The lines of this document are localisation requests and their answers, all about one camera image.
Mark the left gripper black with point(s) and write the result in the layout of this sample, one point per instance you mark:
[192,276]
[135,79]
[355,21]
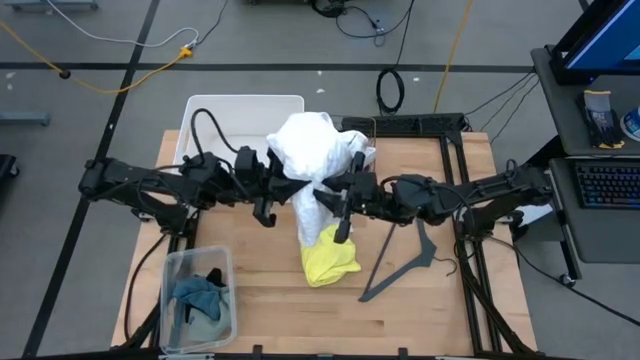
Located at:
[247,175]

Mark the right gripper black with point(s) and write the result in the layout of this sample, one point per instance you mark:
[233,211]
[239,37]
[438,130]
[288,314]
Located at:
[370,192]

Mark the white fluffy cloth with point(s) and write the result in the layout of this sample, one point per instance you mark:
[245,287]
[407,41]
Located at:
[310,145]

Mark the yellow shirt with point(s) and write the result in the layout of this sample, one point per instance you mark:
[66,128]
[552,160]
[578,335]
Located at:
[327,262]

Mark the grey clothes hanger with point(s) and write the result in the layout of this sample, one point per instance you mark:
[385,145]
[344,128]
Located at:
[425,256]

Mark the blue knit cloth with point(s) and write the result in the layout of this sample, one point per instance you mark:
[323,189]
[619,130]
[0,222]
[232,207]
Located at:
[200,295]

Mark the sage green cloth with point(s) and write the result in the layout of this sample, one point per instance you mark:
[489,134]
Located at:
[210,330]

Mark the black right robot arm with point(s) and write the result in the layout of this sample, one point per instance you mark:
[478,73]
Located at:
[475,192]

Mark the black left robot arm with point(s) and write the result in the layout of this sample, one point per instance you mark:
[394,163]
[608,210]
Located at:
[145,182]

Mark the white plastic bin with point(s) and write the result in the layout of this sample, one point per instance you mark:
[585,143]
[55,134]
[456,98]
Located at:
[240,120]

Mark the black power strip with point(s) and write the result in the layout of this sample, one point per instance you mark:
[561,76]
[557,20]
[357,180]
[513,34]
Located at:
[425,122]

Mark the black table clamp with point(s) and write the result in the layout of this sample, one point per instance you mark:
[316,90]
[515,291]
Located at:
[402,352]
[257,351]

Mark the white paper sheet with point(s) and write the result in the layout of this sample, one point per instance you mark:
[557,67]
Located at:
[535,215]

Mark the clear plastic container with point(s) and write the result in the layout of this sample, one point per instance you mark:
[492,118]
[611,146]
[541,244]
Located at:
[170,345]

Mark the grey desk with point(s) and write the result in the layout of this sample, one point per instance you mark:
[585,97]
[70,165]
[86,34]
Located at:
[560,115]

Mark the black cart leg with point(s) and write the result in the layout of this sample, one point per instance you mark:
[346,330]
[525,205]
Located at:
[570,250]

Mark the grey metal foot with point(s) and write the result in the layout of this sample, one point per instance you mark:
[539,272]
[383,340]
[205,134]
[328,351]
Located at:
[25,118]
[50,4]

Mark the grey keyboard tray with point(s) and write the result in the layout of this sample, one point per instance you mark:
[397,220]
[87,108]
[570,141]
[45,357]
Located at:
[600,235]

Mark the grey yellow work gloves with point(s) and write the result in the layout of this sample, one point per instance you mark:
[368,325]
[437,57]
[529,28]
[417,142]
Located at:
[600,120]

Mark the black floor object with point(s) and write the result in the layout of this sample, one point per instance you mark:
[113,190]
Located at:
[7,166]

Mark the black keyboard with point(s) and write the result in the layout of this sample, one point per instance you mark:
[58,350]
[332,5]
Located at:
[610,185]

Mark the white blue tub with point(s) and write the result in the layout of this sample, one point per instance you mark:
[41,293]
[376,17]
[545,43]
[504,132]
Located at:
[632,125]

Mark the black computer monitor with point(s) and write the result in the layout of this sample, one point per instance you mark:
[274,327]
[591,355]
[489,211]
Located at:
[600,40]

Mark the black aluminium frame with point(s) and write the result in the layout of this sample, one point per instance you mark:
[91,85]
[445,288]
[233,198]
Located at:
[450,136]

